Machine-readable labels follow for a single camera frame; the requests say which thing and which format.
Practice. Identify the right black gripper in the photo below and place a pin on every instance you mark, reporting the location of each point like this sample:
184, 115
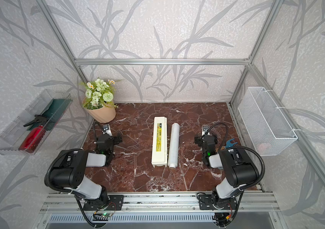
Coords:
201, 140

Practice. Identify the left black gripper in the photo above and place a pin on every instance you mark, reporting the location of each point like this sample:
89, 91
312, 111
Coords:
113, 139

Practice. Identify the clear plastic wrap roll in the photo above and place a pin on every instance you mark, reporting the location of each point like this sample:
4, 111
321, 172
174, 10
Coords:
174, 146

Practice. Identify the cream plastic wrap dispenser base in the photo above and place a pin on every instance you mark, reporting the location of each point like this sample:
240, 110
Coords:
159, 151

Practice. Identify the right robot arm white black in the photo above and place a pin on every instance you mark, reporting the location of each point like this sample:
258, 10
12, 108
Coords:
243, 167

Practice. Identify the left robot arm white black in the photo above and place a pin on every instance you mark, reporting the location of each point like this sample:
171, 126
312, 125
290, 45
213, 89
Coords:
67, 171

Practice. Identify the blue plastic clip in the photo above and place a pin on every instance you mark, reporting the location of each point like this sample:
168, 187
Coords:
230, 143

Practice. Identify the potted white flower plant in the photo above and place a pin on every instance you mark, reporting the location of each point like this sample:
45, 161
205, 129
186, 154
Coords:
99, 100

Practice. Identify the green cloth in tray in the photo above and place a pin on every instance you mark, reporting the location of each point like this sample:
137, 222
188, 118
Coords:
54, 111

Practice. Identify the green circuit board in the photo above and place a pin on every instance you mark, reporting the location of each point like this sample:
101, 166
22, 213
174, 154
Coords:
102, 216

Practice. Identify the red spray bottle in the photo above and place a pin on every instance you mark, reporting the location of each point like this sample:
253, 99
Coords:
36, 134

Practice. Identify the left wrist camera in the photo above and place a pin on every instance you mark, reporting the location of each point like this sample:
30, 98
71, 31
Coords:
107, 129

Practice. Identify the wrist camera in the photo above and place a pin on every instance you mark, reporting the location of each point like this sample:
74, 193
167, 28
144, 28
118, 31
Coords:
205, 130
107, 129

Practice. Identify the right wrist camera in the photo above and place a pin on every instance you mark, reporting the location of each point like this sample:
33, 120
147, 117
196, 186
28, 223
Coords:
205, 130

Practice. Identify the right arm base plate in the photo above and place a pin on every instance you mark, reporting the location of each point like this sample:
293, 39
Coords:
213, 202

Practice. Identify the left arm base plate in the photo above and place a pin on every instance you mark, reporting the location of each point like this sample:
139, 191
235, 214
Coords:
111, 203

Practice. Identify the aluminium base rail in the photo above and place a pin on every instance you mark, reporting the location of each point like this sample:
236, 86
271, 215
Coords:
163, 202

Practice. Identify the clear plastic wall tray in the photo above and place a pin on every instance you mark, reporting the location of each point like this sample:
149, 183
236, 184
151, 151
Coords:
27, 132

